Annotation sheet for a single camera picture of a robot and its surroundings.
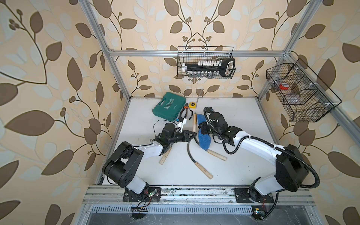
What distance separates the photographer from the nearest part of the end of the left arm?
2.31 feet

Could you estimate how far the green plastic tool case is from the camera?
1081 mm

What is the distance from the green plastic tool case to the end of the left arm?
0.28 metres

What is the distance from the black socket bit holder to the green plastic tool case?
303 millimetres

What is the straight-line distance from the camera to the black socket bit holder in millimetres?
824

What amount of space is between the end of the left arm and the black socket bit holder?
363 millimetres
